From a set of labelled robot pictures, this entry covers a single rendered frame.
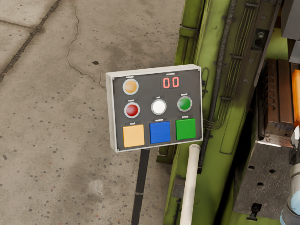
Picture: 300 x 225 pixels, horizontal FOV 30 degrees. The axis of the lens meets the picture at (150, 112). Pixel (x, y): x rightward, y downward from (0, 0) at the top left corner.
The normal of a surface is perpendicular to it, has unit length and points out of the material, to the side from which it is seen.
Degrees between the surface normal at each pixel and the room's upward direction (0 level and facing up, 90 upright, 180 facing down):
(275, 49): 90
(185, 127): 60
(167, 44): 0
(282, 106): 0
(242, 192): 90
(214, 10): 90
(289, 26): 90
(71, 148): 0
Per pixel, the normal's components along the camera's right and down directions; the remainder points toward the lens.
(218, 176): -0.15, 0.66
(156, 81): 0.29, 0.22
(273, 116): 0.11, -0.73
